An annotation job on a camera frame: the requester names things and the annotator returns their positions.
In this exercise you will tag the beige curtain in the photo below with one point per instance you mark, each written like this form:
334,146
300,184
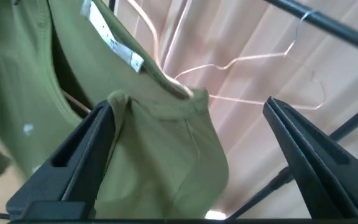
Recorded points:
244,140

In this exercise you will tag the black clothes rack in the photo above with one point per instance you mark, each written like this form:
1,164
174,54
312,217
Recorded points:
337,28

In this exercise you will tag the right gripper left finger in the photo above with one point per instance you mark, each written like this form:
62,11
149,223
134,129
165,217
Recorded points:
57,183

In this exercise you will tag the green printed shirt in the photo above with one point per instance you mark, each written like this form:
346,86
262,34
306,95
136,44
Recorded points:
160,149

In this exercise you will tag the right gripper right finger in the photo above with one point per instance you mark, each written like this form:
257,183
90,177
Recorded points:
331,177

